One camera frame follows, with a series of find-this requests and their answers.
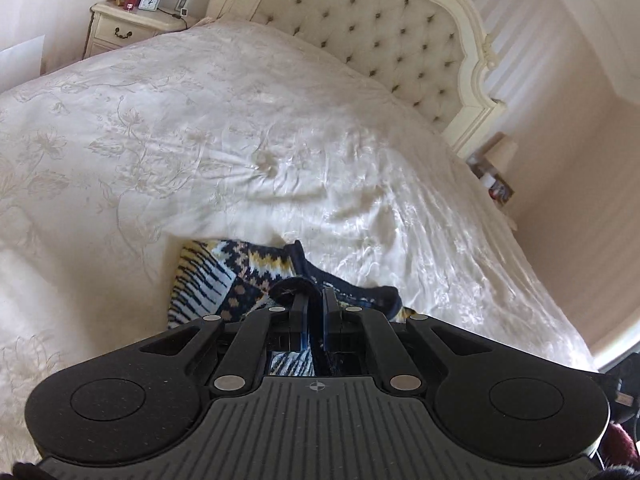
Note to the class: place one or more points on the cream nightstand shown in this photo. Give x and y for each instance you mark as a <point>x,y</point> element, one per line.
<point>112,27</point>

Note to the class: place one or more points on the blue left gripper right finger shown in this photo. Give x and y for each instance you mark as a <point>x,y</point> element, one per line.
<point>331,317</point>

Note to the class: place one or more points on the navy yellow patterned knit sweater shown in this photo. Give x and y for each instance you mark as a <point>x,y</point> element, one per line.
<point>248,289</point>

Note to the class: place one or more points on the white wall socket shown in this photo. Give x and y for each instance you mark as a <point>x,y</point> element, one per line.
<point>182,7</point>

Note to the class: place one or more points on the small white alarm clock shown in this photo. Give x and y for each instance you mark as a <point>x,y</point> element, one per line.
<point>149,5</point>

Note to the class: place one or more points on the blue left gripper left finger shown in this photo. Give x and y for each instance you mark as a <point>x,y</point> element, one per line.
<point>298,323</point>

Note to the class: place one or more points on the cream embroidered bedspread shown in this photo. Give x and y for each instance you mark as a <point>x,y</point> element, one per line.
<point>234,130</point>

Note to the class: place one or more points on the cream tufted headboard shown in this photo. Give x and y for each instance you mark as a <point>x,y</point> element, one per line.
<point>432,54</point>

